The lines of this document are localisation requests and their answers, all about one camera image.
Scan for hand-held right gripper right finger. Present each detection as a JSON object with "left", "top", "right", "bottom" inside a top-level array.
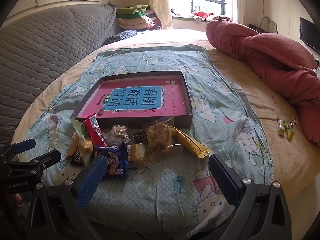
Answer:
[{"left": 208, "top": 154, "right": 293, "bottom": 240}]

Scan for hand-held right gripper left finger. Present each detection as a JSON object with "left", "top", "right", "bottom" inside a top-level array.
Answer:
[{"left": 25, "top": 154, "right": 108, "bottom": 240}]

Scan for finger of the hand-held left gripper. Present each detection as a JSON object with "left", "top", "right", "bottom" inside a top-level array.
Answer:
[
  {"left": 4, "top": 149, "right": 62, "bottom": 172},
  {"left": 0, "top": 138, "right": 37, "bottom": 165}
]

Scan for brown chocolate bar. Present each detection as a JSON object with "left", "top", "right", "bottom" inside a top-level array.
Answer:
[{"left": 69, "top": 152, "right": 87, "bottom": 166}]

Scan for dark blue cookie packet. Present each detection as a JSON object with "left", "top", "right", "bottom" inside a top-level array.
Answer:
[{"left": 96, "top": 142, "right": 129, "bottom": 179}]

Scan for green cake packet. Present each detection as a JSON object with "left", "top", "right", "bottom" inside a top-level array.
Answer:
[{"left": 65, "top": 117, "right": 96, "bottom": 166}]

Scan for long yellow bar packet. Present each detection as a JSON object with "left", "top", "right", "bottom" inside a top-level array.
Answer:
[{"left": 170, "top": 126, "right": 213, "bottom": 159}]

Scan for red wafer packet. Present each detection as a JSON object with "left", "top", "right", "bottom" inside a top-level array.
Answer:
[{"left": 82, "top": 113, "right": 108, "bottom": 148}]

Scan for clear packet with red candy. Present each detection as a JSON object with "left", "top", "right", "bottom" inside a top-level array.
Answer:
[{"left": 104, "top": 125, "right": 132, "bottom": 147}]

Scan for clear packet with yellow cake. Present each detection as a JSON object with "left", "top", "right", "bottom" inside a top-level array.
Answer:
[{"left": 126, "top": 142, "right": 151, "bottom": 163}]

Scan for clear packet with brown pastry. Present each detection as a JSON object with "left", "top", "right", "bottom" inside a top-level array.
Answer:
[{"left": 144, "top": 117, "right": 176, "bottom": 152}]

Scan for brown cardboard box tray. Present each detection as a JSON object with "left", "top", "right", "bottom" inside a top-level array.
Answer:
[{"left": 71, "top": 71, "right": 193, "bottom": 128}]

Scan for person's left hand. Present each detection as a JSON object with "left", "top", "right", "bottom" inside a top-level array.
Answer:
[{"left": 11, "top": 193, "right": 26, "bottom": 218}]

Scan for small dark brown candy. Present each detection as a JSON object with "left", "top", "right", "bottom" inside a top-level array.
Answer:
[{"left": 132, "top": 131, "right": 147, "bottom": 143}]

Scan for light blue cartoon printed blanket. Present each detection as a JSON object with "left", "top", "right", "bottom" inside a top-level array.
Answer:
[{"left": 24, "top": 45, "right": 274, "bottom": 232}]

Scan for pink book with blue label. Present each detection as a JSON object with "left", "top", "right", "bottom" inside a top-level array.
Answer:
[{"left": 77, "top": 78, "right": 188, "bottom": 118}]

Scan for beige bed sheet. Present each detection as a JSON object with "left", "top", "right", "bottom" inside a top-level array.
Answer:
[{"left": 11, "top": 29, "right": 320, "bottom": 198}]

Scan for grey quilted headboard cushion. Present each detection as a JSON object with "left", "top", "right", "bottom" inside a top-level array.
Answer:
[{"left": 0, "top": 4, "right": 118, "bottom": 146}]

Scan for red quilt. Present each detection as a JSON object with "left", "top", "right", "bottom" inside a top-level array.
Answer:
[{"left": 206, "top": 19, "right": 320, "bottom": 143}]

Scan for dark blue patterned cloth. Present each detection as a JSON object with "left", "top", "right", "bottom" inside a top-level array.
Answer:
[{"left": 101, "top": 29, "right": 138, "bottom": 47}]

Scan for red clothes on windowsill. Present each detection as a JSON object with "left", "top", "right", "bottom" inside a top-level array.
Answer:
[{"left": 191, "top": 11, "right": 218, "bottom": 21}]

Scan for stack of folded blankets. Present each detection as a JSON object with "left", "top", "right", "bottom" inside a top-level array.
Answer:
[{"left": 116, "top": 4, "right": 163, "bottom": 31}]

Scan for black flat television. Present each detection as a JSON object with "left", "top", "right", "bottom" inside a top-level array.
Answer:
[{"left": 299, "top": 17, "right": 320, "bottom": 55}]

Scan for cream curtain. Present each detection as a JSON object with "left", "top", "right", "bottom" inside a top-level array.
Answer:
[{"left": 147, "top": 0, "right": 173, "bottom": 29}]

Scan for wall cable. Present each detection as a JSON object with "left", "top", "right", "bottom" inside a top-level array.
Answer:
[{"left": 260, "top": 16, "right": 278, "bottom": 33}]

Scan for window with dark frame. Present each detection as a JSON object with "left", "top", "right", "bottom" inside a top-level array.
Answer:
[{"left": 167, "top": 0, "right": 236, "bottom": 21}]

